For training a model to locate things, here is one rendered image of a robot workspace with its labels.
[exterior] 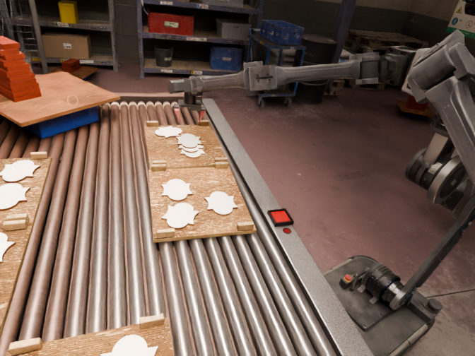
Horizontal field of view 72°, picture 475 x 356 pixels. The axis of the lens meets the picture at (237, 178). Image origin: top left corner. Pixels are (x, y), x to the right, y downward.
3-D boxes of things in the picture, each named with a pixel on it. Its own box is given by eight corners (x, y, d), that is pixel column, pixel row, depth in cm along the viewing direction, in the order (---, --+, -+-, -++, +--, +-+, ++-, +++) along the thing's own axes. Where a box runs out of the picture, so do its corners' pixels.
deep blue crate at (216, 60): (236, 64, 580) (238, 42, 560) (240, 72, 547) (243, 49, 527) (208, 62, 570) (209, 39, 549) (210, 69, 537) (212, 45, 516)
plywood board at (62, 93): (63, 73, 192) (62, 70, 191) (120, 99, 172) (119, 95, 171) (-36, 92, 156) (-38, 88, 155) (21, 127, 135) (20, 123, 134)
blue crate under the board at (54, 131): (65, 102, 183) (61, 85, 178) (100, 121, 170) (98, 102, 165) (6, 118, 161) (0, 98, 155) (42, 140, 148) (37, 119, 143)
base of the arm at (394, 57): (398, 86, 120) (411, 52, 113) (384, 87, 115) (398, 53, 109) (378, 78, 125) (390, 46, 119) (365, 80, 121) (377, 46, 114)
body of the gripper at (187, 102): (201, 109, 151) (202, 93, 147) (179, 109, 148) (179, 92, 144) (199, 103, 156) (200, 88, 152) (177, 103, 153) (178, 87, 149)
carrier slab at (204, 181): (229, 169, 147) (229, 166, 146) (256, 233, 115) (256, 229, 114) (148, 172, 137) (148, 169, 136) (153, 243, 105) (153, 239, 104)
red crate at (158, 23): (189, 30, 532) (190, 11, 516) (193, 37, 497) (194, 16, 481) (148, 27, 514) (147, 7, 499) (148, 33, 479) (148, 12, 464)
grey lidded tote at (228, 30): (242, 35, 551) (244, 20, 538) (250, 40, 524) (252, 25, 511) (214, 33, 534) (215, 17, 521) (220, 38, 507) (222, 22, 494)
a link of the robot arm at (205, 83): (268, 93, 113) (266, 61, 110) (256, 95, 110) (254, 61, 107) (201, 97, 146) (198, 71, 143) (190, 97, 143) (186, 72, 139)
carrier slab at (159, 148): (210, 127, 180) (210, 124, 179) (229, 167, 148) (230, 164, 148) (143, 128, 170) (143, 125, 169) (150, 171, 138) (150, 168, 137)
